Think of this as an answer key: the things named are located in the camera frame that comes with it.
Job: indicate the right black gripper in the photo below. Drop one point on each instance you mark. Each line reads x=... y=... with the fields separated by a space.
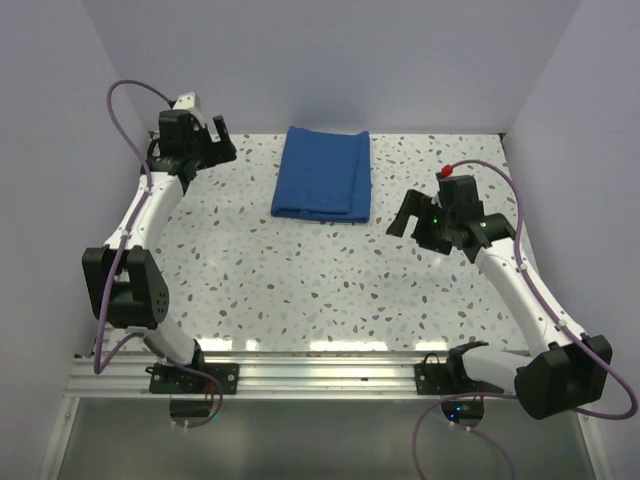
x=416 y=203

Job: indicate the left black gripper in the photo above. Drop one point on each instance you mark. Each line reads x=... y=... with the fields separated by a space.
x=219 y=152

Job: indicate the blue surgical cloth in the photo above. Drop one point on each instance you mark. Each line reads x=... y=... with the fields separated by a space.
x=324 y=177

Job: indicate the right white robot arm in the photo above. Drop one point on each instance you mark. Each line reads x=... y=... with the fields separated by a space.
x=565 y=367

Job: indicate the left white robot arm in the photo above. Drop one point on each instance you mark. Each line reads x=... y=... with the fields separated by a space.
x=125 y=285

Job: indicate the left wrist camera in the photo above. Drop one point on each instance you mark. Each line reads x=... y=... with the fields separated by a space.
x=190 y=102

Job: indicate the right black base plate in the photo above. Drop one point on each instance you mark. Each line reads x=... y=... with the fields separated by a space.
x=433 y=377

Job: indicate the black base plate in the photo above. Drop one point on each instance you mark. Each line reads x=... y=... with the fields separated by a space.
x=170 y=380
x=433 y=377

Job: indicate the aluminium mounting rail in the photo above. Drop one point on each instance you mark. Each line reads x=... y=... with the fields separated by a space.
x=329 y=375

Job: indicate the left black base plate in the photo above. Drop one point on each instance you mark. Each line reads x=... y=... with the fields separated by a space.
x=170 y=380

